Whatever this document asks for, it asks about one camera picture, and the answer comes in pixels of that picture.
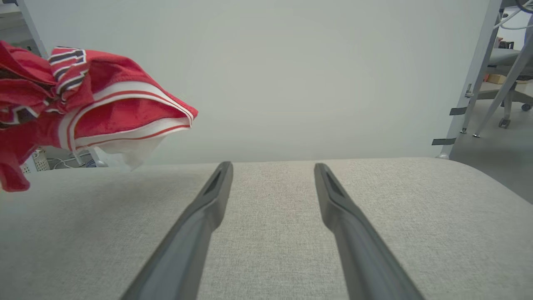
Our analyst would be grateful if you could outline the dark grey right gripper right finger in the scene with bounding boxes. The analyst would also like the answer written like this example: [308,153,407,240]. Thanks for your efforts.
[314,163,425,300]

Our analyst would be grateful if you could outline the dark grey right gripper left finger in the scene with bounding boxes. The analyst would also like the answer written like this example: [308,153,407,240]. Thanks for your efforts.
[121,161,234,300]

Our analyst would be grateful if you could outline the red Bulls jersey white sleeves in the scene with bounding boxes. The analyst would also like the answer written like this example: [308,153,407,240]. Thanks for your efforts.
[0,40,199,193]

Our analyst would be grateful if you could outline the white vented equipment box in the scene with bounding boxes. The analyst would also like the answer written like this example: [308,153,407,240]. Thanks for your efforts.
[21,149,51,174]

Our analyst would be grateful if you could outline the white partition panel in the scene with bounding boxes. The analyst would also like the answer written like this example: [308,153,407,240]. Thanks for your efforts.
[19,0,492,167]

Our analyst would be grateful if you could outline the grey office chair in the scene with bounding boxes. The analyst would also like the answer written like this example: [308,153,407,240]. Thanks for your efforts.
[479,48,533,129]

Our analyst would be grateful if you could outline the white floor cables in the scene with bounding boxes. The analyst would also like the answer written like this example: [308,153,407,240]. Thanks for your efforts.
[49,152,97,170]

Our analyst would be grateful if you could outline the grey metal frame brace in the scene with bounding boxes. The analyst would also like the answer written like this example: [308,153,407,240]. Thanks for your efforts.
[473,37,533,138]

